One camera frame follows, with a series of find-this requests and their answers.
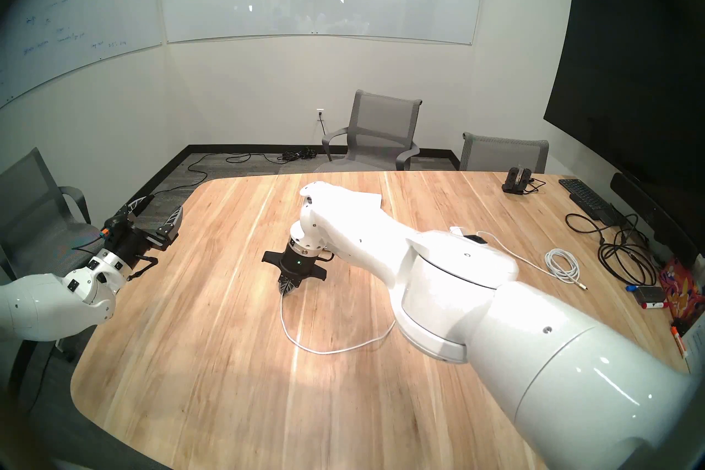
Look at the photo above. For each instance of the black keyboard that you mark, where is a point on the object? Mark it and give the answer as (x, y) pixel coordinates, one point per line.
(584, 196)

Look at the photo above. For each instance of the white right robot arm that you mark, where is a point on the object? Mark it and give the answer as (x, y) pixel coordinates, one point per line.
(451, 292)

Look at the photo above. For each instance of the white box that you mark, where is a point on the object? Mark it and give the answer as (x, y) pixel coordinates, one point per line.
(697, 339)

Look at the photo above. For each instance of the small grey device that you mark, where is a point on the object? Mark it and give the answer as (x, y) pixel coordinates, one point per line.
(649, 295)

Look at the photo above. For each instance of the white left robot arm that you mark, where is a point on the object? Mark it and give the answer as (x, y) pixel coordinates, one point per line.
(38, 309)

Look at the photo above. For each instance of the black wall television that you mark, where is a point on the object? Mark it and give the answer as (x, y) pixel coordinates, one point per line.
(622, 67)

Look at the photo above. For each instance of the colourful red snack package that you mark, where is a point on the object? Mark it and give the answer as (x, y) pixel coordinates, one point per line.
(680, 284)

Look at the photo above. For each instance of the dark grey office chair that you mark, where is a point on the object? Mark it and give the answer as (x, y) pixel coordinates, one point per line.
(27, 204)

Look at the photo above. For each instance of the white marker red cap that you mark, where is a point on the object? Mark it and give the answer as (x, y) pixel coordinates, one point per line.
(678, 340)

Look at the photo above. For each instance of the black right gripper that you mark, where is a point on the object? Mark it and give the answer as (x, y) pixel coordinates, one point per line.
(297, 265)

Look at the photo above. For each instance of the silver MacBook laptop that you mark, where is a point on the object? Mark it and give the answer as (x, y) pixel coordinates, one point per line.
(370, 198)

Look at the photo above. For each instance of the glass whiteboard with writing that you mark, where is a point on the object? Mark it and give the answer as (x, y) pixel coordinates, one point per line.
(77, 1)

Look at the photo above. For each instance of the black soundbar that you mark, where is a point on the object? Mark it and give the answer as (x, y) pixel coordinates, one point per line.
(644, 207)

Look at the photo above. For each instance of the grey mesh chair with armrests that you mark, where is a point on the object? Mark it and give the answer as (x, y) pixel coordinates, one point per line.
(383, 119)

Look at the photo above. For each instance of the black charging dock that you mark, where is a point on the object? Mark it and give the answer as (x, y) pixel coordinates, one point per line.
(516, 181)

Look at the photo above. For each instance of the large white power adapter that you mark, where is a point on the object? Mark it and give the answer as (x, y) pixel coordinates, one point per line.
(458, 230)

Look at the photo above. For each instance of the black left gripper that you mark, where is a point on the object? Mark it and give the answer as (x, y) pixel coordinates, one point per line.
(129, 244)

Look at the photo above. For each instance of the grey mesh office chair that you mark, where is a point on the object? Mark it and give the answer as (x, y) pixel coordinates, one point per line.
(504, 155)

